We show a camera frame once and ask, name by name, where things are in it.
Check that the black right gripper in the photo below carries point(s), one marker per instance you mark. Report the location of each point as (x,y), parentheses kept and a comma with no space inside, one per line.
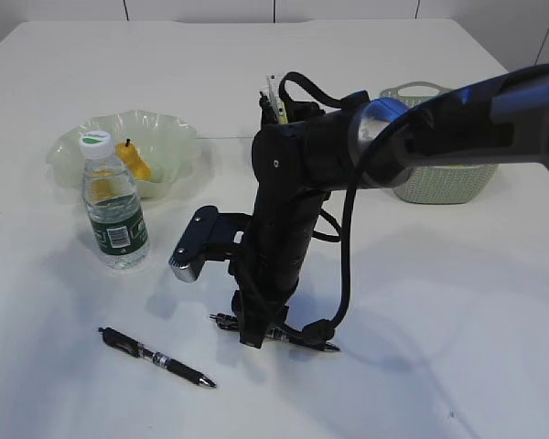
(266,281)

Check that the black pen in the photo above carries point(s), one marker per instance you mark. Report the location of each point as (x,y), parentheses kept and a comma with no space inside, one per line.
(230,323)
(268,115)
(119,341)

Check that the clear water bottle green label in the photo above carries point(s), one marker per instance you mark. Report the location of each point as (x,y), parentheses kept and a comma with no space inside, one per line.
(110,197)

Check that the yellow pear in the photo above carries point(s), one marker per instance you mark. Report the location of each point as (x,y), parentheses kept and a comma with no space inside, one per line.
(129,155)

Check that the clear plastic ruler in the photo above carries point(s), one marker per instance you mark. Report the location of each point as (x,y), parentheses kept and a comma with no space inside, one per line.
(272,83)

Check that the yellow pen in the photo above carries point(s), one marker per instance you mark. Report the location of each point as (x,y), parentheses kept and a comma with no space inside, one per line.
(281,115)

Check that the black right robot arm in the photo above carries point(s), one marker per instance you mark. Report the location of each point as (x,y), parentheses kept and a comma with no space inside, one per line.
(501,120)

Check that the green ruffled glass plate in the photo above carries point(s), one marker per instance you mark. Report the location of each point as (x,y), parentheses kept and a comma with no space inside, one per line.
(164,142)

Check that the black square pen holder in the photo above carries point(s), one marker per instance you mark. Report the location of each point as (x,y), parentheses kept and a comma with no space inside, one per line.
(302,111)

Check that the green woven plastic basket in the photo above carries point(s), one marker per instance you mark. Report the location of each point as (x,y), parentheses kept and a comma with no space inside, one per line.
(437,185)

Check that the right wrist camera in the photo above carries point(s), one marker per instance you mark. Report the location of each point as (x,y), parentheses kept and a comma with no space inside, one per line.
(209,236)

